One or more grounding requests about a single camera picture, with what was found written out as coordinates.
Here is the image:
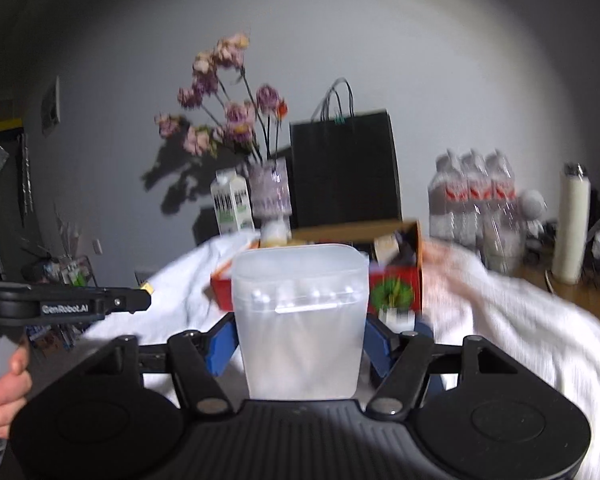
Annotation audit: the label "white thermos bottle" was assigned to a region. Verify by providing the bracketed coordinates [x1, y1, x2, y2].
[551, 162, 594, 284]

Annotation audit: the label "black paper bag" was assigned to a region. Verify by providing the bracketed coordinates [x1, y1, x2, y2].
[289, 77, 401, 229]

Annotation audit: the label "clear glass cup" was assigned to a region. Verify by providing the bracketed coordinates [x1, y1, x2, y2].
[482, 219, 524, 272]

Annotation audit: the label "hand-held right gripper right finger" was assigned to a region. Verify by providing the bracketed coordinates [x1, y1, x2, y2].
[364, 316, 521, 418]

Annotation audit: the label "white milk carton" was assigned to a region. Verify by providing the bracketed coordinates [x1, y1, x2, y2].
[210, 170, 254, 236]

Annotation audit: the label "wall poster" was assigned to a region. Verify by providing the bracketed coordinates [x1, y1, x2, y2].
[40, 76, 62, 137]

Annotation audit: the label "orange cardboard box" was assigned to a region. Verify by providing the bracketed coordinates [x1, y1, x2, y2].
[210, 218, 424, 317]

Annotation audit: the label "white round speaker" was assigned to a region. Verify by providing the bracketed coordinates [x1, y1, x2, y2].
[517, 189, 549, 222]

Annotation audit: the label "cluttered rack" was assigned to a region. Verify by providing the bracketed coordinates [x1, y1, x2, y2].
[20, 204, 94, 352]

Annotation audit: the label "white terry towel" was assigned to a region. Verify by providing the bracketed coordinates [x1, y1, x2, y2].
[82, 230, 600, 480]

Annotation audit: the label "person's left hand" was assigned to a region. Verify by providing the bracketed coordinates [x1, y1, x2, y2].
[0, 345, 34, 441]

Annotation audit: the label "clear water bottle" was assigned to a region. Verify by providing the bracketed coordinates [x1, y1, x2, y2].
[428, 149, 469, 241]
[460, 149, 494, 241]
[485, 149, 519, 222]

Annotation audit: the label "purple glass vase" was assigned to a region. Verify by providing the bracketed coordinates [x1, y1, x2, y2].
[247, 157, 295, 221]

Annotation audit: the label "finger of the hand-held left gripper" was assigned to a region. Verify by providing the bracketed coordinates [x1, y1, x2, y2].
[102, 284, 154, 314]

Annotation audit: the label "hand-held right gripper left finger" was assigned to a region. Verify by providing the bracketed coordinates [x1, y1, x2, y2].
[82, 317, 238, 418]

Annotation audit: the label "frosted plastic cotton swab box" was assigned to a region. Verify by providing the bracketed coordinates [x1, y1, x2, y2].
[230, 243, 371, 401]

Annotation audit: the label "dried pink flowers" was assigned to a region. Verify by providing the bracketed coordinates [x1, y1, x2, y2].
[154, 32, 289, 167]

